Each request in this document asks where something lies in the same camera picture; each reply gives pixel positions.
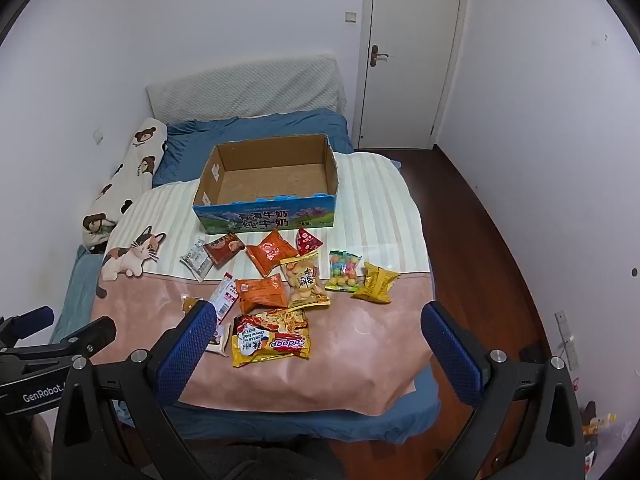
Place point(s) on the blue pillow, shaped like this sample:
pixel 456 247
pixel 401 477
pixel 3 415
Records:
pixel 200 145

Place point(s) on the clear yellow biscuit bag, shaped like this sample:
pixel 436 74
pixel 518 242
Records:
pixel 303 281

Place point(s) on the orange snack packet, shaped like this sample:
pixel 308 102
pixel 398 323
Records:
pixel 270 251
pixel 261 294

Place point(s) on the white wall power strip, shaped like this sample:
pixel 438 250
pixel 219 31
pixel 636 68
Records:
pixel 567 340

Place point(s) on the red white snack packet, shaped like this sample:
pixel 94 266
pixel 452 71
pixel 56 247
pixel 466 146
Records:
pixel 226 297

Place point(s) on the colourful candy ball bag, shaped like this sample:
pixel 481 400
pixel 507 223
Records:
pixel 343 271

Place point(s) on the colourful toy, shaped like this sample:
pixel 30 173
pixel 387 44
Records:
pixel 595 422

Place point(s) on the white light switch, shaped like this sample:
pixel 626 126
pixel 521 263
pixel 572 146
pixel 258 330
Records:
pixel 350 17

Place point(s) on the small white brown snack packet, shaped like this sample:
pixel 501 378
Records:
pixel 220 341

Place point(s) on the red triangular snack packet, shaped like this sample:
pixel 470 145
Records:
pixel 307 241

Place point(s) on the white door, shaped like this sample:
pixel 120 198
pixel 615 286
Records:
pixel 410 60

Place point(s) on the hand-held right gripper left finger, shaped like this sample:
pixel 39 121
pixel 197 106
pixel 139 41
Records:
pixel 186 355

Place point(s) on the grey white headboard cushion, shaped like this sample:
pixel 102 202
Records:
pixel 245 87

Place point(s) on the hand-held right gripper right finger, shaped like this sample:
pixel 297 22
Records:
pixel 452 355

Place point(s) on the yellow foil snack packet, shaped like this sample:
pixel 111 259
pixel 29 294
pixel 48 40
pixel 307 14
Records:
pixel 376 283

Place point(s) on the cardboard box blue print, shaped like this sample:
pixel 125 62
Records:
pixel 260 217

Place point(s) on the grey white snack packet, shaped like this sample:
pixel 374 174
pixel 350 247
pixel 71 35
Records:
pixel 196 260

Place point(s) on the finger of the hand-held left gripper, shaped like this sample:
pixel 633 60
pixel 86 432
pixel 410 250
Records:
pixel 32 321
pixel 92 335

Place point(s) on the yellow red instant noodle packet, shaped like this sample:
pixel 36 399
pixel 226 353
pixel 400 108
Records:
pixel 270 339

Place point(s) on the white bear print pillow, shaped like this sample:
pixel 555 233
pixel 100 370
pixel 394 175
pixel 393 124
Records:
pixel 135 170

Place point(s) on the small yellow wrapped snack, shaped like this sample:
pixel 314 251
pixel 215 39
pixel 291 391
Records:
pixel 190 304

